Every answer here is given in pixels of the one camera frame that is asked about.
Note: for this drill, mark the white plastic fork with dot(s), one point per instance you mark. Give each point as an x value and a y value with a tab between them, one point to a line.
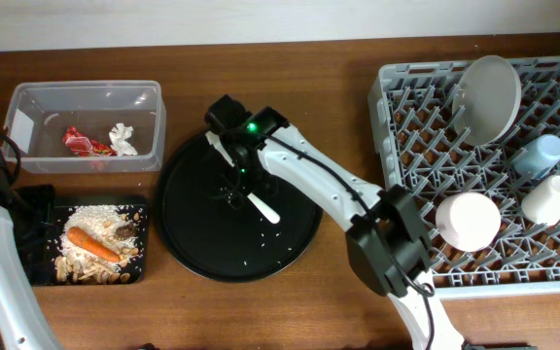
270	214

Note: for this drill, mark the red snack wrapper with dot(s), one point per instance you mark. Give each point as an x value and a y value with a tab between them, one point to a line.
83	146

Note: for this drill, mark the black rectangular waste tray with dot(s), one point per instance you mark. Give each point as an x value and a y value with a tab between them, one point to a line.
35	250

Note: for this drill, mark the pink saucer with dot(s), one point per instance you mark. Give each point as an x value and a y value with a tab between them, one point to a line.
468	221

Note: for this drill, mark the grey round plate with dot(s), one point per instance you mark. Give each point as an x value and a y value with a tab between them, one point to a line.
488	100

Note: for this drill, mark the light blue upturned cup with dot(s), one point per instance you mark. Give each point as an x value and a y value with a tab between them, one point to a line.
542	154

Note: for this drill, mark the round black tray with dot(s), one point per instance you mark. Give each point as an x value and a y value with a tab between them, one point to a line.
217	232

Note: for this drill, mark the white upturned cup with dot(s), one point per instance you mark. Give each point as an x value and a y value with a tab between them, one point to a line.
542	204

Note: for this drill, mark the clear plastic bin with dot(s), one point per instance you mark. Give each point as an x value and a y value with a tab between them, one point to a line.
40	113

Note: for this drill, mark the orange carrot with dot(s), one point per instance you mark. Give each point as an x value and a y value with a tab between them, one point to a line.
80	238

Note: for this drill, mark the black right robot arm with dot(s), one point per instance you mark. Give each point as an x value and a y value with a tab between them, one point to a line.
387	243

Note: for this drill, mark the pile of almonds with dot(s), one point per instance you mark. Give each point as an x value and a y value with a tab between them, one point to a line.
67	273

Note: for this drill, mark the pile of rice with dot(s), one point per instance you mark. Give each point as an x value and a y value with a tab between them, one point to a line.
100	222

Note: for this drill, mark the grey dishwasher rack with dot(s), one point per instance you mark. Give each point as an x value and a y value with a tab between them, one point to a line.
412	115

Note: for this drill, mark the white tissue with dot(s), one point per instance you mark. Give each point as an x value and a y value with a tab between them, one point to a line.
119	136

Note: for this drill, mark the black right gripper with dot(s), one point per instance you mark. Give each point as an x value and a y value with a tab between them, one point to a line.
248	184

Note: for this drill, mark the dark brown food lump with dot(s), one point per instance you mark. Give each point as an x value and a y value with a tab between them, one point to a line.
125	232

